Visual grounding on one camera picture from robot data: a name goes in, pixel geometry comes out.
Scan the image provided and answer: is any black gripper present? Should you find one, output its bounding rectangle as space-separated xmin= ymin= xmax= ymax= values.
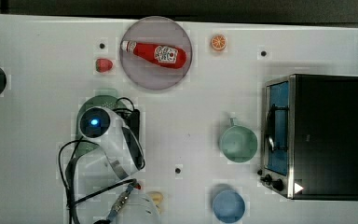
xmin=114 ymin=108 xmax=141 ymax=140

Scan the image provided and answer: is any green plastic strainer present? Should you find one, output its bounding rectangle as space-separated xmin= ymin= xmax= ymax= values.
xmin=71 ymin=89 xmax=126 ymax=158

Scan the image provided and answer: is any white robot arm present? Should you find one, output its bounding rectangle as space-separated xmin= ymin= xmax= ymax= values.
xmin=65 ymin=106 xmax=161 ymax=224

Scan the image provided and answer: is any large red strawberry toy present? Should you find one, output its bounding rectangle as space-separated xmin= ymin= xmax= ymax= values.
xmin=95 ymin=58 xmax=113 ymax=73

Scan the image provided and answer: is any small red strawberry toy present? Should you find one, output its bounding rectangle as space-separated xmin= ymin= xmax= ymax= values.
xmin=135 ymin=183 xmax=142 ymax=189

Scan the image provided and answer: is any red ketchup bottle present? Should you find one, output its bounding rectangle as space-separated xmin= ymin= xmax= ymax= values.
xmin=120 ymin=40 xmax=187 ymax=69

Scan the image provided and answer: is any yellow banana toy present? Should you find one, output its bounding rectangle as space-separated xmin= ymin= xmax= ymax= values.
xmin=147 ymin=191 xmax=164 ymax=213

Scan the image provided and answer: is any green mug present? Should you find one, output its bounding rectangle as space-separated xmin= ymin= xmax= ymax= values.
xmin=219 ymin=118 xmax=258 ymax=163

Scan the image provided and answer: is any orange slice toy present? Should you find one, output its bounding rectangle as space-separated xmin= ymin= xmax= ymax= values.
xmin=211 ymin=35 xmax=227 ymax=51

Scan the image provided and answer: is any blue cup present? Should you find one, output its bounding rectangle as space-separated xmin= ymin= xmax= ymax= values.
xmin=211 ymin=184 xmax=246 ymax=224

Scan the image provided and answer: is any black toaster oven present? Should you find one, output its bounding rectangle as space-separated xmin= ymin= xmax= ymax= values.
xmin=257 ymin=74 xmax=358 ymax=201

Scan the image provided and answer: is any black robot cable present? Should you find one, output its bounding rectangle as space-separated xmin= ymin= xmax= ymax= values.
xmin=57 ymin=96 xmax=138 ymax=224

